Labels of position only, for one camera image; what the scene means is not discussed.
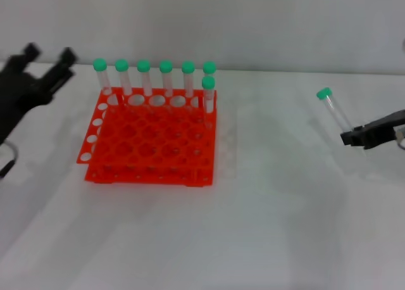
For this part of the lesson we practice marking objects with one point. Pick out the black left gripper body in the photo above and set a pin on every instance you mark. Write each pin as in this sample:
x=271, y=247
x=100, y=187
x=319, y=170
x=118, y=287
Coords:
x=19, y=90

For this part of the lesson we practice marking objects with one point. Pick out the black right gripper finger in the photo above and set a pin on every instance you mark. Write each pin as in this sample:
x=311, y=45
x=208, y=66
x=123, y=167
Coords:
x=376, y=133
x=358, y=128

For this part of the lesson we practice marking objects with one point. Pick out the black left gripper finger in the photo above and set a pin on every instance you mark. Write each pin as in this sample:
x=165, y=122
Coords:
x=61, y=68
x=32, y=51

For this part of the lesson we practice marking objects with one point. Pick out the green capped test tube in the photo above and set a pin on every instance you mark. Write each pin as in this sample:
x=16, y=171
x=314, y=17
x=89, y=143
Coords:
x=165, y=66
x=187, y=66
x=121, y=65
x=100, y=64
x=323, y=93
x=209, y=66
x=143, y=65
x=208, y=82

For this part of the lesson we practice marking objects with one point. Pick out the orange test tube rack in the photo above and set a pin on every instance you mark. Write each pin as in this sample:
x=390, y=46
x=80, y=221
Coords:
x=142, y=144

